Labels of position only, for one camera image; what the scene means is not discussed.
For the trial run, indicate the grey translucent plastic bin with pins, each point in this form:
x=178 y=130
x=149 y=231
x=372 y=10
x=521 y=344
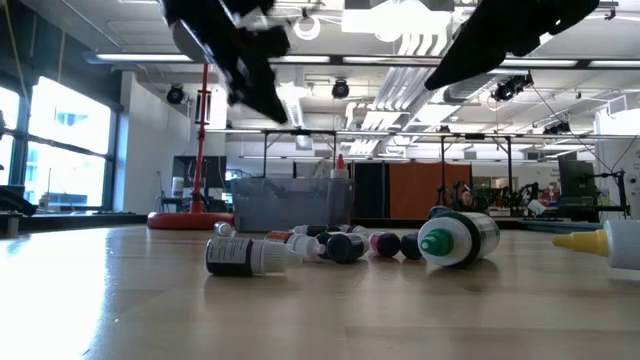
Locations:
x=280 y=205

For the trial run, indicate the large orange food coloring bottle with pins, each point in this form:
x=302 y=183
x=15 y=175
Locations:
x=340 y=172

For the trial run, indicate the black aluminium table frame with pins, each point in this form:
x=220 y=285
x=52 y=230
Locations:
x=90 y=221

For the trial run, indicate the person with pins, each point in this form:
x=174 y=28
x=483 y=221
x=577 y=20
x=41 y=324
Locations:
x=466 y=198

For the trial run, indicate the black gantry frame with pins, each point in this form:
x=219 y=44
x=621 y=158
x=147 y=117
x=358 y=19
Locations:
x=475 y=136
x=300 y=132

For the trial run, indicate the small pink food coloring bottle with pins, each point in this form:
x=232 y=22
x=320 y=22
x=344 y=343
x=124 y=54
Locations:
x=385 y=245

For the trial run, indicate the small purple food coloring bottle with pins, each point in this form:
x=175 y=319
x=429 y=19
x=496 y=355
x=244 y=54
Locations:
x=235 y=256

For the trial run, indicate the ceiling light strip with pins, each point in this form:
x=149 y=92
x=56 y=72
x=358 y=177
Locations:
x=615 y=64
x=385 y=59
x=142 y=57
x=540 y=63
x=300 y=59

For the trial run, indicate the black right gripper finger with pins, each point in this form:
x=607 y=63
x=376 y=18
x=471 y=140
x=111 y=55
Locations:
x=465 y=55

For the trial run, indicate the large yellow food coloring bottle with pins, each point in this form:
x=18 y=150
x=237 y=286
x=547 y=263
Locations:
x=620 y=245

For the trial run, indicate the large window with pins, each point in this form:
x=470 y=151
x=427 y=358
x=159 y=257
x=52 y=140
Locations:
x=67 y=145

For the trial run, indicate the black ceiling camera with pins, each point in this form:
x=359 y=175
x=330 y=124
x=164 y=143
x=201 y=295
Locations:
x=511 y=86

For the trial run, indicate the black partition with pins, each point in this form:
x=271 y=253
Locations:
x=370 y=190

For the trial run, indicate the narrow window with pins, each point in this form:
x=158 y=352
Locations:
x=7 y=135

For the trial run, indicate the red desk lamp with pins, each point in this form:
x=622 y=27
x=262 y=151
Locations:
x=190 y=220

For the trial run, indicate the small red food coloring bottle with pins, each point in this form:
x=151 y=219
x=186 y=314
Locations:
x=305 y=245

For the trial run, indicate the black background monitor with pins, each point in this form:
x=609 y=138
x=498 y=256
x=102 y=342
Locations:
x=215 y=175
x=575 y=180

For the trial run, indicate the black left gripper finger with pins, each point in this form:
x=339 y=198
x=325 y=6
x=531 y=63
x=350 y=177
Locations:
x=257 y=90

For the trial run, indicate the orange partition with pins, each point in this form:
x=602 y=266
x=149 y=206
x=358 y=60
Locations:
x=430 y=190

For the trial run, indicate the large green food coloring bottle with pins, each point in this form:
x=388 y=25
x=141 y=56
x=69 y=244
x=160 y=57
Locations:
x=465 y=237

